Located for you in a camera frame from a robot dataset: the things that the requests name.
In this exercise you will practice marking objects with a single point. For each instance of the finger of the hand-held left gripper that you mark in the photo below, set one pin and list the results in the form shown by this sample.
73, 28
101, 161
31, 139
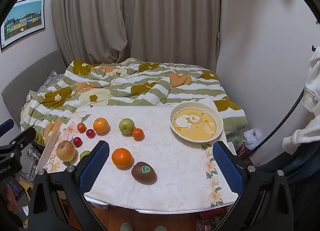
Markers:
6, 127
23, 137

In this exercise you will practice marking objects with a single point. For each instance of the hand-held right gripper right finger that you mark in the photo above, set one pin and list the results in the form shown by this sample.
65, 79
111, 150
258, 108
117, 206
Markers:
228, 168

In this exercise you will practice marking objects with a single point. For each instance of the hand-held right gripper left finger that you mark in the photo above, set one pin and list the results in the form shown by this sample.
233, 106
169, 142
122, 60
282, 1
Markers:
95, 166

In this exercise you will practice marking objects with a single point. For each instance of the large deep orange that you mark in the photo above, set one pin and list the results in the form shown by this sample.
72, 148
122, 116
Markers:
121, 158

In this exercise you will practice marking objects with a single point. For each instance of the small red fruit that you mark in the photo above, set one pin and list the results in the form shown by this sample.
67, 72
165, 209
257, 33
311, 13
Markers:
77, 141
90, 133

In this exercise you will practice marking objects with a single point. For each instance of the brownish red apple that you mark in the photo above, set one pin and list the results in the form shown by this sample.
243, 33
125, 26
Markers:
65, 151

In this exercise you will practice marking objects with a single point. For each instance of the light orange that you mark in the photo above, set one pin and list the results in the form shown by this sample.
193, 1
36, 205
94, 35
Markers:
101, 125

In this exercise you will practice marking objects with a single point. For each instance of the green apple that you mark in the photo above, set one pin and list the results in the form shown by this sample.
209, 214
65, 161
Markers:
126, 126

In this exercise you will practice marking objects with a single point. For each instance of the cream plate with bear print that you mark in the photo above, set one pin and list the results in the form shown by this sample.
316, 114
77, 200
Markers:
197, 121

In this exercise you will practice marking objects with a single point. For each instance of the small green lime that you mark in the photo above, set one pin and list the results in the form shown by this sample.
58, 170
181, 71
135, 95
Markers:
84, 155

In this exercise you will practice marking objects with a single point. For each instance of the pink patterned cloth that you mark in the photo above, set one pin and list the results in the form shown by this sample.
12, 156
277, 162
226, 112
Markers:
242, 149

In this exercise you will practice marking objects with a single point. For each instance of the white knife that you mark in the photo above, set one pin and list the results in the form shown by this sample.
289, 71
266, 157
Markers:
48, 151

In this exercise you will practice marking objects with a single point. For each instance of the light green cloth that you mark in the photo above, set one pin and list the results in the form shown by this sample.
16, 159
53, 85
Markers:
236, 141

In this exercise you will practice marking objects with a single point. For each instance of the white plastic bag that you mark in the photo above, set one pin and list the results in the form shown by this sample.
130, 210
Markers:
252, 138

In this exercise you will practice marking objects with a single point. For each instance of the small orange-red fruit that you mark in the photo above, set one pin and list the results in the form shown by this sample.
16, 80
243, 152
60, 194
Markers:
81, 127

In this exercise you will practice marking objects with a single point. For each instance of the brown kiwi with sticker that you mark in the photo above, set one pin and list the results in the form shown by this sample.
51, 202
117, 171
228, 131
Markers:
144, 173

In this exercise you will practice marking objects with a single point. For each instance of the red patterned bag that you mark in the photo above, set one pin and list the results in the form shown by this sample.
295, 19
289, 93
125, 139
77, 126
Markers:
210, 217

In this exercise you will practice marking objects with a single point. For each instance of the grey headboard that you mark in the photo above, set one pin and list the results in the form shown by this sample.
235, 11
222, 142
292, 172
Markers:
27, 78

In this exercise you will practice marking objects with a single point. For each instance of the small mandarin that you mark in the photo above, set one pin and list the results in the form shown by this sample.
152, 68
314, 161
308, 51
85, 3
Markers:
137, 134

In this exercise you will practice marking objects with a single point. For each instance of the white floral tablecloth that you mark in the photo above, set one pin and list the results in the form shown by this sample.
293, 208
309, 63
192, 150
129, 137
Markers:
170, 166

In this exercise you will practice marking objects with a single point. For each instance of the grey patterned pillow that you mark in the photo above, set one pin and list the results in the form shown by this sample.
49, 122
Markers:
51, 78

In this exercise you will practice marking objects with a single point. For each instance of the green slipper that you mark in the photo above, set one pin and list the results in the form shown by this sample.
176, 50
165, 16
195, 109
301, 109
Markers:
127, 227
161, 228

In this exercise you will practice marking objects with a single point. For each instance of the dark blue cloth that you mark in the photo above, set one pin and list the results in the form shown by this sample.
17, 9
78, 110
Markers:
300, 168

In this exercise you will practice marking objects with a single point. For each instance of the green striped floral blanket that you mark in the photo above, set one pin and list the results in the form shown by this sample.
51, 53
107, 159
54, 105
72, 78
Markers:
140, 88

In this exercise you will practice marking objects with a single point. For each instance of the white hanging garment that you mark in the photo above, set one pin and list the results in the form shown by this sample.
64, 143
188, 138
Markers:
312, 83

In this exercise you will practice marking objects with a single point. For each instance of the beige curtain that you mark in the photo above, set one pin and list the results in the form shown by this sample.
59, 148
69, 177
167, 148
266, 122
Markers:
150, 20

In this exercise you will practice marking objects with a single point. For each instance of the wall poster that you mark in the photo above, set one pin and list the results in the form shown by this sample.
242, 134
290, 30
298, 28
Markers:
22, 20

